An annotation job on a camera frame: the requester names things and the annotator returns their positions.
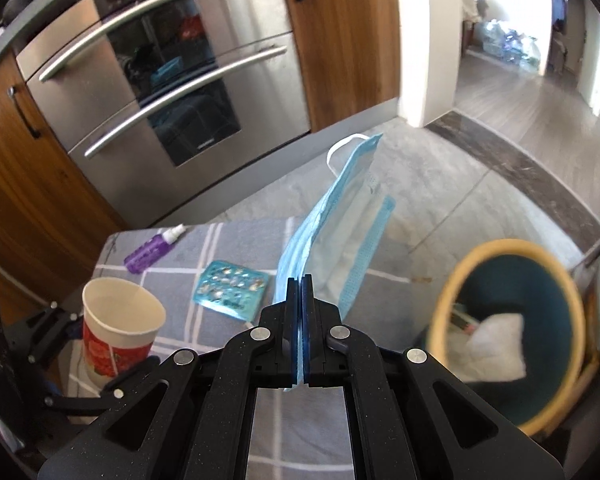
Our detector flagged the light blue face mask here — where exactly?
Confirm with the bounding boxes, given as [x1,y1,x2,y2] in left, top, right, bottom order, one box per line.
[273,133,396,318]

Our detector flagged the red floral paper cup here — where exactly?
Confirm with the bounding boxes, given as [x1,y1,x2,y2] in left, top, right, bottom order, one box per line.
[82,278,166,387]

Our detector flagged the white tissue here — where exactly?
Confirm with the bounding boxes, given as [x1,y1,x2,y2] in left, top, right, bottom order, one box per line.
[446,313,527,382]

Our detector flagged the white medicine box cartoon boy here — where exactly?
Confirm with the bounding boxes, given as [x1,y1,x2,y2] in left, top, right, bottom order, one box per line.
[450,304,480,335]

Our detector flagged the teal trash bin yellow rim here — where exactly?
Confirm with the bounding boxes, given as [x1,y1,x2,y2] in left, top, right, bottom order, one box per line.
[417,238,586,440]

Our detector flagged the blue pill blister pack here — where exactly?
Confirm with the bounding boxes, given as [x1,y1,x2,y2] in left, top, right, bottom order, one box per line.
[193,260,271,323]

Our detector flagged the purple spray bottle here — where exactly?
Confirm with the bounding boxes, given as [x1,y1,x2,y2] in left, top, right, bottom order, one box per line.
[124,224,186,274]

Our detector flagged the left wooden cabinet door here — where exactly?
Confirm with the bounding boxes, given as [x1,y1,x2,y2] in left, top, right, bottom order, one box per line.
[0,52,127,304]

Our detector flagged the wooden cabinet door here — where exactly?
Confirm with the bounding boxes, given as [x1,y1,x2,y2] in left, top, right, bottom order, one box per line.
[0,52,127,304]
[286,0,400,132]

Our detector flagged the stainless steel oven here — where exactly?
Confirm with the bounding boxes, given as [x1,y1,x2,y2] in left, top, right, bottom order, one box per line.
[16,0,310,226]

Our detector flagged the right wooden cabinet door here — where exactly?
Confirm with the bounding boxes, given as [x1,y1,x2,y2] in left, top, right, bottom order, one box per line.
[286,0,400,132]

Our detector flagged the water bottles in hallway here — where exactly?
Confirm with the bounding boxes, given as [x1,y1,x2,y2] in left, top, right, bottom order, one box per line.
[481,20,541,74]

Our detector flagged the lower oven handle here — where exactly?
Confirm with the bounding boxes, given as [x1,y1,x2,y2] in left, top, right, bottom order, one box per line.
[82,44,289,161]

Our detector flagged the oven handle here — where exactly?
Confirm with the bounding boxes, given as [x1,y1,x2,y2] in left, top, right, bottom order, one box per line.
[37,0,272,85]
[82,44,289,161]

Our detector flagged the metal chair leg rail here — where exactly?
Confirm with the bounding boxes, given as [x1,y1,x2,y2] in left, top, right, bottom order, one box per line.
[570,238,600,275]

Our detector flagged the left black cabinet handle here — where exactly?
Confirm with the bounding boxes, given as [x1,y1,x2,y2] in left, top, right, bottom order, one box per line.
[7,86,41,140]

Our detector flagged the upper oven handle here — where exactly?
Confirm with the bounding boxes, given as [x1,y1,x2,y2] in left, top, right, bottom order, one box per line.
[37,0,272,85]

